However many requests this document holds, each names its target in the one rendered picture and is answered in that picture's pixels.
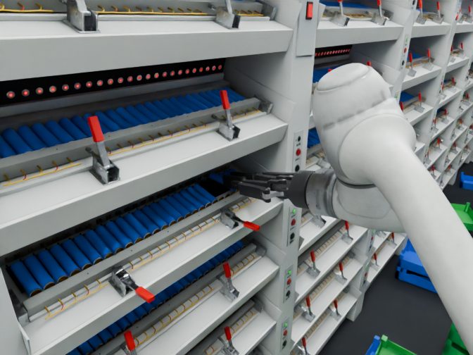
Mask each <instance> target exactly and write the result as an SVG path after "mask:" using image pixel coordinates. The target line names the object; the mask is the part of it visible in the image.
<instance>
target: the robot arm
mask: <svg viewBox="0 0 473 355"><path fill-rule="evenodd" d="M313 120H314V123H315V127H316V130H317V134H318V137H319V139H320V142H321V145H322V148H323V150H324V152H325V155H326V157H327V160H328V162H329V163H330V165H331V166H332V168H320V169H317V170H315V171H313V170H299V171H298V172H296V173H280V172H265V171H264V172H262V174H259V173H256V174H255V175H254V174H253V173H240V172H234V171H232V172H230V175H223V176H222V179H223V185H224V187H225V188H230V189H239V194H241V195H244V196H248V197H252V198H255V199H260V200H263V201H264V202H265V203H270V202H271V198H273V197H278V198H279V199H289V200H290V201H291V203H292V204H293V205H294V206H295V207H298V208H305V209H310V211H311V212H312V213H314V214H316V215H321V216H328V217H332V218H336V219H342V220H346V221H348V222H349V223H352V224H354V225H357V226H360V227H363V228H368V229H372V230H379V231H384V232H401V233H406V234H407V236H408V238H409V240H410V242H411V244H412V245H413V247H414V249H415V251H416V253H417V255H418V257H419V259H420V261H421V262H422V265H423V266H424V269H425V270H426V272H427V274H428V276H429V278H430V280H431V282H432V284H433V286H434V288H435V289H436V291H437V293H438V295H439V297H440V299H441V301H442V303H443V305H444V306H445V308H446V310H447V312H448V315H449V316H450V318H451V320H452V322H453V324H454V326H455V328H456V330H457V332H458V333H459V335H460V337H461V339H462V341H463V343H464V345H465V346H466V348H467V350H468V352H469V355H473V238H472V236H471V235H470V234H469V232H468V231H467V229H466V227H465V226H464V224H463V223H462V221H461V220H460V218H459V217H458V215H457V213H456V212H455V210H454V209H453V207H452V206H451V205H450V202H449V201H448V200H447V198H446V196H445V195H444V193H443V192H442V191H441V186H440V184H439V183H438V182H436V181H435V180H434V179H433V177H432V176H431V174H430V173H429V171H428V170H427V169H426V168H425V167H424V165H423V164H422V162H421V161H420V160H419V159H418V157H417V156H416V155H415V153H414V151H415V147H416V134H415V131H414V129H413V127H412V126H411V124H409V122H408V120H407V119H406V117H405V116H404V114H403V112H402V111H401V108H400V106H399V105H398V102H397V101H396V99H395V98H393V97H392V96H391V93H390V90H389V87H388V85H387V84H386V82H385V81H384V79H383V78H382V77H381V75H380V74H379V73H378V72H377V71H376V70H375V69H373V68H372V67H370V66H365V65H363V64H361V63H351V64H347V65H344V66H341V67H339V68H336V69H334V70H332V71H330V72H328V73H327V74H326V75H324V76H323V77H322V78H321V79H320V81H319V82H318V85H317V86H316V88H315V89H314V93H313Z"/></svg>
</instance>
